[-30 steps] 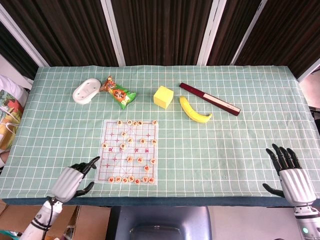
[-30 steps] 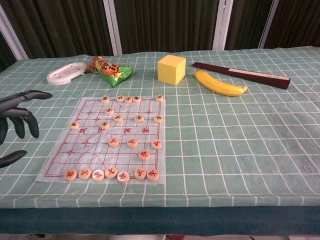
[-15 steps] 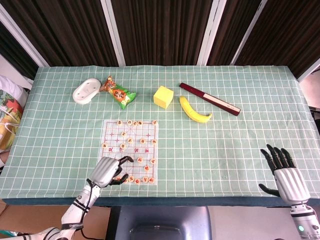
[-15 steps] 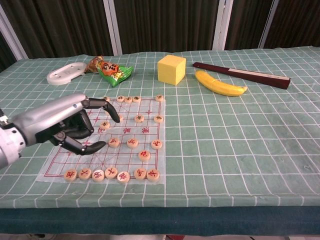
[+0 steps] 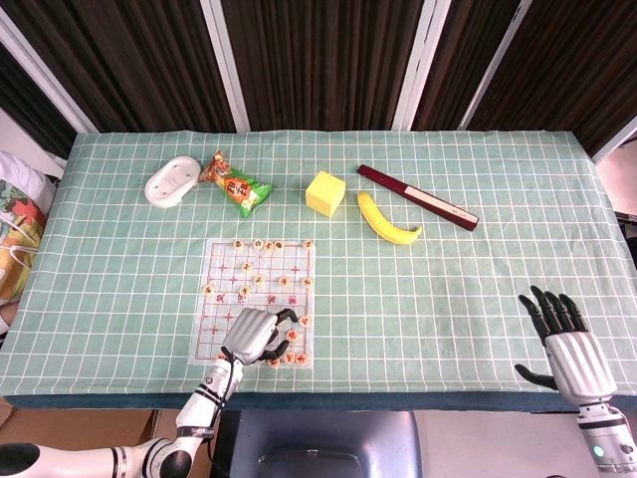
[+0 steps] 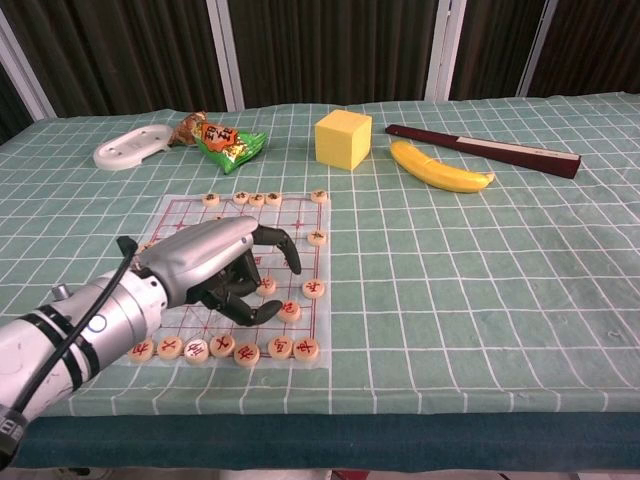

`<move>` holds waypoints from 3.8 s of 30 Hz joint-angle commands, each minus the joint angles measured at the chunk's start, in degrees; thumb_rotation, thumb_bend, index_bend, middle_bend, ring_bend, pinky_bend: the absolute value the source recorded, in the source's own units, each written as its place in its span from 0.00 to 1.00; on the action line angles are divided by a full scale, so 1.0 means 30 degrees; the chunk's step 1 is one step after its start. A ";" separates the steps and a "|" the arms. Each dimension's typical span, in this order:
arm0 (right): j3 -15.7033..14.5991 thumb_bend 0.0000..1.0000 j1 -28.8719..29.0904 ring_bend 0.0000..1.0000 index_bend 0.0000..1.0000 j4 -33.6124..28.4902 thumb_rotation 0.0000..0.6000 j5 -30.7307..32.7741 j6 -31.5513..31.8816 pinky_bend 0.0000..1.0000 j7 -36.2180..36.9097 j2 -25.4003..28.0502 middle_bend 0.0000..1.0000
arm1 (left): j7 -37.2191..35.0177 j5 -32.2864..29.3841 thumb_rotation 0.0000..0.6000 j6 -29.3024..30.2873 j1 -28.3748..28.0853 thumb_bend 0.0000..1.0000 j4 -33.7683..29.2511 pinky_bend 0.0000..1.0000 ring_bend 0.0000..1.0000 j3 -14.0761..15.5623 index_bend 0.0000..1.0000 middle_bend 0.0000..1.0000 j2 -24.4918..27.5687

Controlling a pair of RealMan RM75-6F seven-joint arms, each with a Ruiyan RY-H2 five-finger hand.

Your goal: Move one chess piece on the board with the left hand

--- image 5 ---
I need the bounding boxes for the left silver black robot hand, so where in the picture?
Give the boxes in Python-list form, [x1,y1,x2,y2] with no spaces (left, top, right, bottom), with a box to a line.
[221,306,301,367]

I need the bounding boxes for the white partition frame post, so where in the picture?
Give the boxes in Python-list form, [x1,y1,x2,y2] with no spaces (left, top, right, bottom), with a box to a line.
[456,0,532,130]
[590,115,637,164]
[0,7,100,134]
[198,0,251,134]
[391,0,452,132]

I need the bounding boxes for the white oval plastic dish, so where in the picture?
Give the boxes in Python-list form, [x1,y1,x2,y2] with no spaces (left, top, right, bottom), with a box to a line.
[144,155,201,210]

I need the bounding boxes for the translucent Chinese chess board sheet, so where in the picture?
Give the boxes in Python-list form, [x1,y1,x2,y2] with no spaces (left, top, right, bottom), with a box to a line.
[188,238,318,370]

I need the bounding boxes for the dark red folding fan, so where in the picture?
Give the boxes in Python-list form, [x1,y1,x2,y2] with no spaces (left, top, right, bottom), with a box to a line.
[356,164,481,233]

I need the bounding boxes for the dark slatted partition panel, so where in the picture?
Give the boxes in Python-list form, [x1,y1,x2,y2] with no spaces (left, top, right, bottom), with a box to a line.
[467,0,637,156]
[0,42,80,158]
[411,0,525,132]
[0,0,238,134]
[218,0,435,133]

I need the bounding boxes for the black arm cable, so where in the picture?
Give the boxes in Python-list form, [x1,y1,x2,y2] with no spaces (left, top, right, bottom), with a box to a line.
[206,348,240,478]

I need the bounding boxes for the brown cardboard box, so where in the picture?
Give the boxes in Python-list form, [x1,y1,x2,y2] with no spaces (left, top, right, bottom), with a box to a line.
[0,397,161,448]

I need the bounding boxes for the green orange snack bag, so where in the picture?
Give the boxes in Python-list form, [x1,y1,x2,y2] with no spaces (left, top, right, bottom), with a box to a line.
[198,151,273,219]

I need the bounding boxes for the green checked tablecloth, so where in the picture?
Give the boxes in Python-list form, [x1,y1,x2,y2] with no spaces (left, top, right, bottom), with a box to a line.
[0,128,637,400]

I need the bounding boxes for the yellow toy banana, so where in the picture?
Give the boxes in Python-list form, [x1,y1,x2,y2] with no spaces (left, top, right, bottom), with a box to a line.
[356,190,424,246]

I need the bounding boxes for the dark grey robot torso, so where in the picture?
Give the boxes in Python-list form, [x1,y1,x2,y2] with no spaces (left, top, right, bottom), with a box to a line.
[217,409,422,478]

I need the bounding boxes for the dark teal table edge cover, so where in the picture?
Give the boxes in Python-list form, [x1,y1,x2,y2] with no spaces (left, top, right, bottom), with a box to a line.
[0,391,637,415]

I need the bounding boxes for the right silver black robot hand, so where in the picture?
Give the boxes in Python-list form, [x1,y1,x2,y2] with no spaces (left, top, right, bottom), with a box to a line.
[514,284,619,406]

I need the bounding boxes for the yellow foam cube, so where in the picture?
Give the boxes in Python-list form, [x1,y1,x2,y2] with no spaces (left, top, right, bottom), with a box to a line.
[305,170,347,218]

